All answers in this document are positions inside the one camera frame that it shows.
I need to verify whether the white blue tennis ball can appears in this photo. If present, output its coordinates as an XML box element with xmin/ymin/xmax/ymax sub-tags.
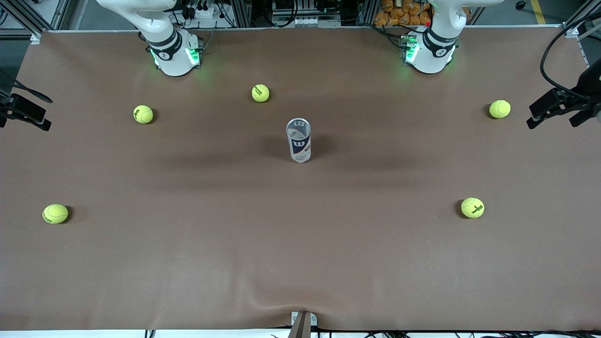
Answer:
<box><xmin>285</xmin><ymin>117</ymin><xmax>312</xmax><ymax>164</ymax></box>

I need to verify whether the orange packets pile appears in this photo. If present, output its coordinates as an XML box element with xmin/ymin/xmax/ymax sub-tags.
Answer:
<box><xmin>374</xmin><ymin>0</ymin><xmax>433</xmax><ymax>27</ymax></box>

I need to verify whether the white power strip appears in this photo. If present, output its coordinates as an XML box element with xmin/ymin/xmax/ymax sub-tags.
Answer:
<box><xmin>182</xmin><ymin>0</ymin><xmax>221</xmax><ymax>20</ymax></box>

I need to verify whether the electronics unit with white terminals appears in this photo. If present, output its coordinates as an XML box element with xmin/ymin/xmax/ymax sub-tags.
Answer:
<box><xmin>271</xmin><ymin>0</ymin><xmax>342</xmax><ymax>28</ymax></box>

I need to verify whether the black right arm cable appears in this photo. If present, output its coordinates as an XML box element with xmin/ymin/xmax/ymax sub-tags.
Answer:
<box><xmin>0</xmin><ymin>69</ymin><xmax>54</xmax><ymax>104</ymax></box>

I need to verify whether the aluminium corner frame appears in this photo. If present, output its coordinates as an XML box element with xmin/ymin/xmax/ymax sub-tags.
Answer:
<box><xmin>563</xmin><ymin>0</ymin><xmax>601</xmax><ymax>38</ymax></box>
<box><xmin>0</xmin><ymin>0</ymin><xmax>71</xmax><ymax>44</ymax></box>

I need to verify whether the aluminium frame post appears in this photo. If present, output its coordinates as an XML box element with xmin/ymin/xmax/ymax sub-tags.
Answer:
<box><xmin>356</xmin><ymin>0</ymin><xmax>379</xmax><ymax>26</ymax></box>
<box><xmin>229</xmin><ymin>0</ymin><xmax>253</xmax><ymax>28</ymax></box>

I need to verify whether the metal bracket with brown strip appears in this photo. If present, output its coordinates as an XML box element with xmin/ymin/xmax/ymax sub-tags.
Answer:
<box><xmin>287</xmin><ymin>311</ymin><xmax>318</xmax><ymax>338</ymax></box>

